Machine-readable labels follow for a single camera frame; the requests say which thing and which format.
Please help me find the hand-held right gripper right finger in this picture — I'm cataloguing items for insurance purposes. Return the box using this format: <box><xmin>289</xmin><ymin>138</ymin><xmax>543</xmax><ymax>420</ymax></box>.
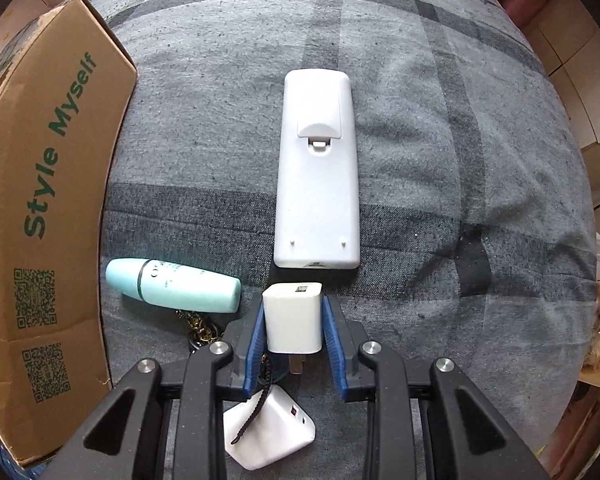
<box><xmin>322</xmin><ymin>294</ymin><xmax>553</xmax><ymax>480</ymax></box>

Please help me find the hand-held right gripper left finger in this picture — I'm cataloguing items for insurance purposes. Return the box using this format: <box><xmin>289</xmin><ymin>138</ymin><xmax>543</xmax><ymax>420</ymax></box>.
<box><xmin>40</xmin><ymin>305</ymin><xmax>268</xmax><ymax>480</ymax></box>

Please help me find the white cube wall charger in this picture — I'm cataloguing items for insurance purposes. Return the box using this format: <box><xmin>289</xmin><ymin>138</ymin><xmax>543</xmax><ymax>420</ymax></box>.
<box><xmin>262</xmin><ymin>282</ymin><xmax>325</xmax><ymax>376</ymax></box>

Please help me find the teal lotion bottle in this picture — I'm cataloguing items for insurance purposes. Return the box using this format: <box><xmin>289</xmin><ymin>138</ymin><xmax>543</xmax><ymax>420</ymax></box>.
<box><xmin>105</xmin><ymin>257</ymin><xmax>242</xmax><ymax>313</ymax></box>

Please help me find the brown cardboard box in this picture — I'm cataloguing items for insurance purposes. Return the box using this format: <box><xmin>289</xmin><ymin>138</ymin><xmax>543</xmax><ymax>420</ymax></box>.
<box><xmin>0</xmin><ymin>0</ymin><xmax>138</xmax><ymax>468</ymax></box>

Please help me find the white flat power adapter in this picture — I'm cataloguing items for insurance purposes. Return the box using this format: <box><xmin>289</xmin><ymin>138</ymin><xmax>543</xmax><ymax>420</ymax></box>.
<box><xmin>222</xmin><ymin>385</ymin><xmax>316</xmax><ymax>471</ymax></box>

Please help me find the white remote control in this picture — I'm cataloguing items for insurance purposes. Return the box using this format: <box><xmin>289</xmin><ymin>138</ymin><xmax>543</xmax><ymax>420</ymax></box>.
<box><xmin>273</xmin><ymin>69</ymin><xmax>360</xmax><ymax>269</ymax></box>

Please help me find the grey plaid blanket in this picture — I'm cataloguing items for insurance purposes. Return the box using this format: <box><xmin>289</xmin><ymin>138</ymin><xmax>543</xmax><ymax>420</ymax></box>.
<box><xmin>0</xmin><ymin>0</ymin><xmax>598</xmax><ymax>480</ymax></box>

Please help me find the black braided strap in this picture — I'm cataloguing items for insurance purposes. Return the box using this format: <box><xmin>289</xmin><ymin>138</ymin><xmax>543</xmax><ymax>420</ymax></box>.
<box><xmin>230</xmin><ymin>355</ymin><xmax>282</xmax><ymax>446</ymax></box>

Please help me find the gold chain keychain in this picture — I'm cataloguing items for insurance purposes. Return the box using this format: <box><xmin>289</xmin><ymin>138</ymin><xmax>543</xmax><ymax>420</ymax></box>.
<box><xmin>175</xmin><ymin>310</ymin><xmax>231</xmax><ymax>353</ymax></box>

